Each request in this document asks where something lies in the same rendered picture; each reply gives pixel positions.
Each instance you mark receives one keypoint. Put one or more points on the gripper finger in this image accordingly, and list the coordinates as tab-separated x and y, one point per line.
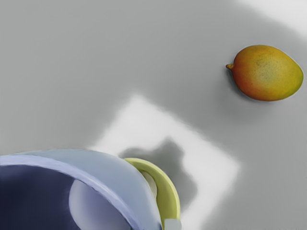
173	225

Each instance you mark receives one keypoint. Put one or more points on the yellow-red mango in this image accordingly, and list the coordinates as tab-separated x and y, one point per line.
266	73

